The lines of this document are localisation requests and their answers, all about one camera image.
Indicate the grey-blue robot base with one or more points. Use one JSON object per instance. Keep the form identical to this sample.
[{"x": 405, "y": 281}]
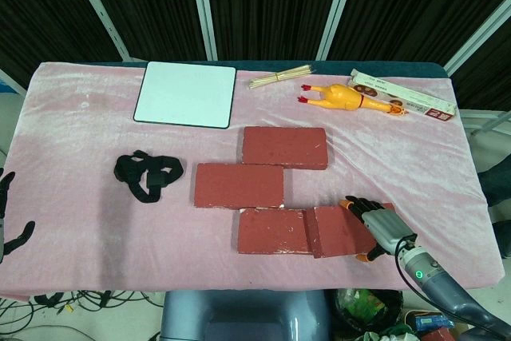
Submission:
[{"x": 243, "y": 317}]

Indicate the white board black rim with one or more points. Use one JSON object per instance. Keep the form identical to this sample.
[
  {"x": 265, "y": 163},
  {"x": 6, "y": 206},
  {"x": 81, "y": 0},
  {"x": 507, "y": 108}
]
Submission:
[{"x": 185, "y": 93}]

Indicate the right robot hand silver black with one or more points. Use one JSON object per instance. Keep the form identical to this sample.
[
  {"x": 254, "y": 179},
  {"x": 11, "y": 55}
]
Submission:
[{"x": 385, "y": 225}]

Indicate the black bin with green bag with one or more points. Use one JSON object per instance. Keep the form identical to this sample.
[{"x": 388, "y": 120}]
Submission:
[{"x": 367, "y": 305}]

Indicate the red brick with chipped edge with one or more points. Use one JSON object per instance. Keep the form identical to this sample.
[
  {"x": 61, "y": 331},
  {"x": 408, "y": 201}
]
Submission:
[{"x": 335, "y": 233}]

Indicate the teal table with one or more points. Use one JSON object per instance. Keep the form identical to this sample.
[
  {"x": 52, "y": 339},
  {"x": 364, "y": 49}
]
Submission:
[{"x": 279, "y": 64}]

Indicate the yellow rubber chicken toy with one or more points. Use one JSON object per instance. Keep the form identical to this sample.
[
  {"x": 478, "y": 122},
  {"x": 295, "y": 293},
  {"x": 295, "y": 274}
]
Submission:
[{"x": 341, "y": 96}]

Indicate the white partition post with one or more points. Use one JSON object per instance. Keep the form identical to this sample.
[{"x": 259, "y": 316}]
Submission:
[
  {"x": 100, "y": 9},
  {"x": 203, "y": 9},
  {"x": 337, "y": 9},
  {"x": 479, "y": 33}
]

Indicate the small blue box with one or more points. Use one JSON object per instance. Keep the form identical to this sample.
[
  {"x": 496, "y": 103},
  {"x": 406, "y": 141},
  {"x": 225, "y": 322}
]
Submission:
[{"x": 433, "y": 322}]

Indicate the left robot hand black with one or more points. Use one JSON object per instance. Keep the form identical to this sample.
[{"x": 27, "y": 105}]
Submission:
[{"x": 18, "y": 239}]

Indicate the right robot arm grey-blue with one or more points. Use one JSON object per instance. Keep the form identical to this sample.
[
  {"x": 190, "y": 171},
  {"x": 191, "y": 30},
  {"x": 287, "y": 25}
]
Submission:
[{"x": 451, "y": 293}]

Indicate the bundle of bamboo skewers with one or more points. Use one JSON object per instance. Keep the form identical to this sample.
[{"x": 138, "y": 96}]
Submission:
[{"x": 275, "y": 77}]

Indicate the long white printed box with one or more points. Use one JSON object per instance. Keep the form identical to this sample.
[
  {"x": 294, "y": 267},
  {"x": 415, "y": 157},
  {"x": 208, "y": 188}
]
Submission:
[{"x": 415, "y": 97}]

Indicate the white metal rack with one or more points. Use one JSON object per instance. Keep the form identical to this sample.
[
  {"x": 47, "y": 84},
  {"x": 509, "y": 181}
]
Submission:
[{"x": 487, "y": 119}]

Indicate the pink velvet table cloth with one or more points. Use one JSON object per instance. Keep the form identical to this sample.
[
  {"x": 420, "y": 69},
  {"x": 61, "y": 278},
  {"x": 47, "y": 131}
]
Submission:
[{"x": 80, "y": 137}]

